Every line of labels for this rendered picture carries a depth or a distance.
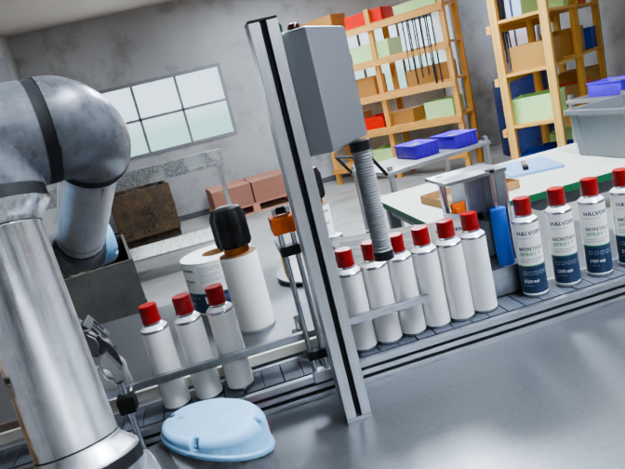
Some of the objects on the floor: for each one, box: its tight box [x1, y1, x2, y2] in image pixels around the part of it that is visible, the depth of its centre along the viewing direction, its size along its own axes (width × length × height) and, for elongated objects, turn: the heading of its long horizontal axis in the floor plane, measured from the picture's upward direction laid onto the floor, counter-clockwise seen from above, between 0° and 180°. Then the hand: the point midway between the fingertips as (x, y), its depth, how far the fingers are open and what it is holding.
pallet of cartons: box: [206, 169, 289, 216], centre depth 829 cm, size 119×86×42 cm
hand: (126, 388), depth 110 cm, fingers closed
